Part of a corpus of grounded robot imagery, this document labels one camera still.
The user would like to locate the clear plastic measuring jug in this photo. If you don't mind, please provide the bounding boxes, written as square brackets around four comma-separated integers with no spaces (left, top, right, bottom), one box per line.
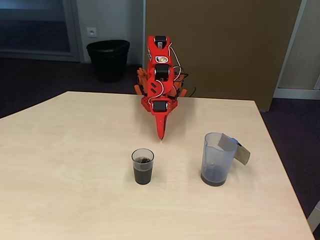
[200,132,252,187]

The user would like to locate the clear plastic cup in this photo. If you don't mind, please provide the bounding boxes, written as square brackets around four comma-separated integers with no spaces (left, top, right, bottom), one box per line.
[131,148,155,186]

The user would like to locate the orange table clamp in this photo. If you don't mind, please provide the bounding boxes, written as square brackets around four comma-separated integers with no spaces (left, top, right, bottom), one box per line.
[133,67,149,96]
[173,79,188,98]

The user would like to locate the black waste bin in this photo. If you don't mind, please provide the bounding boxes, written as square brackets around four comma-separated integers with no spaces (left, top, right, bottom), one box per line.
[86,39,131,83]

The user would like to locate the brown pin board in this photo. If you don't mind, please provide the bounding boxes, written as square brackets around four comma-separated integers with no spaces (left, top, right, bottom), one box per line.
[144,0,303,113]

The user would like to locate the grey framed glass panel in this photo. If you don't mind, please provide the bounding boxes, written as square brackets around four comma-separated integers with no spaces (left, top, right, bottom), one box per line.
[0,0,82,63]

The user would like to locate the light grey furniture edge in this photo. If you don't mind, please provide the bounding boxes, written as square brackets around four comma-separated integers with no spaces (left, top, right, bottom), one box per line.
[306,199,320,234]

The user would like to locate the black power cable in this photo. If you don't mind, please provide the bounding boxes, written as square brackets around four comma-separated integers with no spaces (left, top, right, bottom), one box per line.
[172,66,197,98]

